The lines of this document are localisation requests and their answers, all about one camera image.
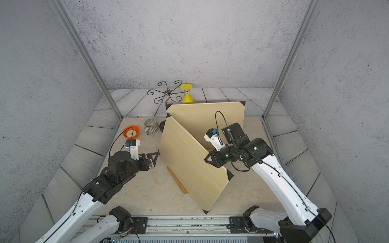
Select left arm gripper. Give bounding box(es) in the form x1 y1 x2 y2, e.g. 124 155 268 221
118 151 159 187

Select light wooden board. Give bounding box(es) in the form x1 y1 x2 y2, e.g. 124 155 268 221
167 101 246 149
159 114 234 214

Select wooden easel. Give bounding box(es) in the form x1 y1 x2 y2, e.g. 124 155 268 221
167 166 188 194

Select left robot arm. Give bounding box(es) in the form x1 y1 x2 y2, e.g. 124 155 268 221
37 151 159 243

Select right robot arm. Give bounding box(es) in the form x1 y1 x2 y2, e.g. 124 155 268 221
204 123 332 243

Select striped ceramic mug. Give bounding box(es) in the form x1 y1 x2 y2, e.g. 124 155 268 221
144 118 159 135

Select white toy donut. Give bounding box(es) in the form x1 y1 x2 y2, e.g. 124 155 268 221
126 129 137 137

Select orange plastic bowl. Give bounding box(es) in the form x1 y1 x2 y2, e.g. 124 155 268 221
122 126 140 139

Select yellow plastic wine glass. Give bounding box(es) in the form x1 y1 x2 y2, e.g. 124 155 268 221
180 84 193 104

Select dark metal hanger stand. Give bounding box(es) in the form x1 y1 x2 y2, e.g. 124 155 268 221
146 80 184 133

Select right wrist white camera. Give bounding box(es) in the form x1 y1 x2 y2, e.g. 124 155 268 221
204 128 226 151

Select wrist white camera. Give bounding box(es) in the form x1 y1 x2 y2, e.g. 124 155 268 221
125 139 140 161
204 128 226 151

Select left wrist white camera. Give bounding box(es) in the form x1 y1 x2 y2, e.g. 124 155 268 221
125 139 140 161

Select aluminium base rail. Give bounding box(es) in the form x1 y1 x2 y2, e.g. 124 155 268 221
100 215 286 243

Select left metal frame post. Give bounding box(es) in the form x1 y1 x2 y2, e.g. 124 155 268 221
49 0 124 120

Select metal frame post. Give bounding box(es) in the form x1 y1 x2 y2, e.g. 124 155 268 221
262 0 320 120
49 0 124 120

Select right metal frame post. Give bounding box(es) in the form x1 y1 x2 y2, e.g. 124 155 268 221
262 0 320 120

